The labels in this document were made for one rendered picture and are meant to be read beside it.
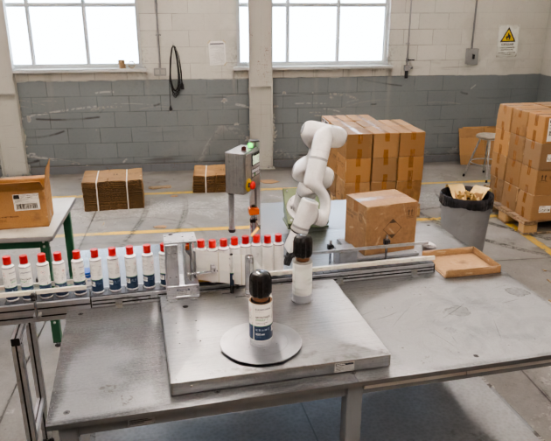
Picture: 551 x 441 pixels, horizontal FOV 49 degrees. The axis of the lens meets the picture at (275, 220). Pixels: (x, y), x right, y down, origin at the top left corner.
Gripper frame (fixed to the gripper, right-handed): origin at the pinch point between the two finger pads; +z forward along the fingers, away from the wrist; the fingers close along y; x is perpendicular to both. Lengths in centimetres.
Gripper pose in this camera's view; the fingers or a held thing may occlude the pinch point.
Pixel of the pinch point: (287, 261)
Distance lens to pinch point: 288.0
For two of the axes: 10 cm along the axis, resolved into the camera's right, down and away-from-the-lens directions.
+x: 9.1, 2.5, 3.2
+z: -3.3, 9.1, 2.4
